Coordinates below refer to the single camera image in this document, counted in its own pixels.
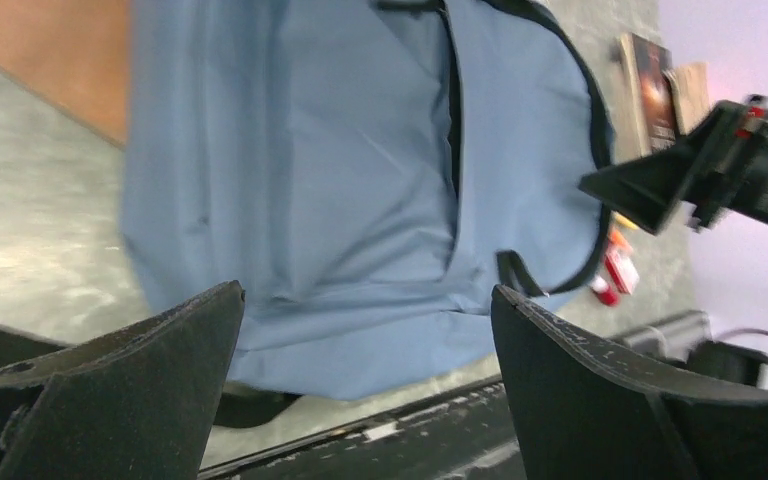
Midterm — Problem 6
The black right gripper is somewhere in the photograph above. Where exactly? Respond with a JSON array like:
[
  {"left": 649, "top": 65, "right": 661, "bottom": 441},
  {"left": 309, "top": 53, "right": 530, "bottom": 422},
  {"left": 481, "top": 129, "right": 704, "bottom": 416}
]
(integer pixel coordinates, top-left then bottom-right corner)
[{"left": 578, "top": 95, "right": 768, "bottom": 235}]

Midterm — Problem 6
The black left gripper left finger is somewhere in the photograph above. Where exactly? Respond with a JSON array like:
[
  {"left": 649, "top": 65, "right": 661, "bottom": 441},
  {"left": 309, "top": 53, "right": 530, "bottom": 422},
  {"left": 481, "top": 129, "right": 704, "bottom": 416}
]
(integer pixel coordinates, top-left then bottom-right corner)
[{"left": 0, "top": 281, "right": 245, "bottom": 479}]

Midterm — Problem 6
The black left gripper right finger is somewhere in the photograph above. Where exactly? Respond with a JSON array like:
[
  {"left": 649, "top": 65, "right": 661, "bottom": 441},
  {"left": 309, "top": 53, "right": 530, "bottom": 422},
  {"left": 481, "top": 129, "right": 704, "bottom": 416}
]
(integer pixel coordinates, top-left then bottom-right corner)
[{"left": 491, "top": 285, "right": 768, "bottom": 479}]

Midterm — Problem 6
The blue backpack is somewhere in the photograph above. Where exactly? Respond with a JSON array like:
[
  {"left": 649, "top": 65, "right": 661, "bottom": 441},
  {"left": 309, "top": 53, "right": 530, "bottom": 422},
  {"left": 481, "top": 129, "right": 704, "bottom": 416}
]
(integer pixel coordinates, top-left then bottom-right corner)
[{"left": 120, "top": 1, "right": 612, "bottom": 400}]

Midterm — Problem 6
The yellow highlighter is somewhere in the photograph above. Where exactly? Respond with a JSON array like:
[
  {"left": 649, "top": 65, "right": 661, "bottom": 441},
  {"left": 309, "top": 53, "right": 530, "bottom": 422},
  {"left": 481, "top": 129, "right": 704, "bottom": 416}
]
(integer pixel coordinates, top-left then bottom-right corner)
[{"left": 612, "top": 212, "right": 640, "bottom": 231}]

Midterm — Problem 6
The red white eraser box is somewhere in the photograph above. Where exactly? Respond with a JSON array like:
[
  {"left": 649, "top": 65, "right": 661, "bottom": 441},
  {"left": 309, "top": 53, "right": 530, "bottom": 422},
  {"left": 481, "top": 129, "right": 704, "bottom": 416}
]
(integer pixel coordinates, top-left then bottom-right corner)
[{"left": 604, "top": 246, "right": 640, "bottom": 295}]

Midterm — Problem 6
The dark cover book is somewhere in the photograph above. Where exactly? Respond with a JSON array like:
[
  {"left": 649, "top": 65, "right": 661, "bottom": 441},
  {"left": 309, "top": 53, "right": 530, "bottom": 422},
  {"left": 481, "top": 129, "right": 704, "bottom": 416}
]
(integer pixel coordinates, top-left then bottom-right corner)
[{"left": 618, "top": 33, "right": 679, "bottom": 158}]

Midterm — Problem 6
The red cap glue bottle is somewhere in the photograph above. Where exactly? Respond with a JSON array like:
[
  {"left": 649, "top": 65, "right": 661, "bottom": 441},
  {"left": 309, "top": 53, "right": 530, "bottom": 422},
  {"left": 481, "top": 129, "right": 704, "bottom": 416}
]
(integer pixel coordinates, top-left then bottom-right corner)
[{"left": 589, "top": 275, "right": 620, "bottom": 307}]

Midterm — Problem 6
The wooden board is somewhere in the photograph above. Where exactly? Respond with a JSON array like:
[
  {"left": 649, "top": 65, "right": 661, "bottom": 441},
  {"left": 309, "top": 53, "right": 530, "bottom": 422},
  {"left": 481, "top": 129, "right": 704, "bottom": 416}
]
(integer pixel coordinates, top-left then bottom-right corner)
[{"left": 0, "top": 0, "right": 131, "bottom": 146}]

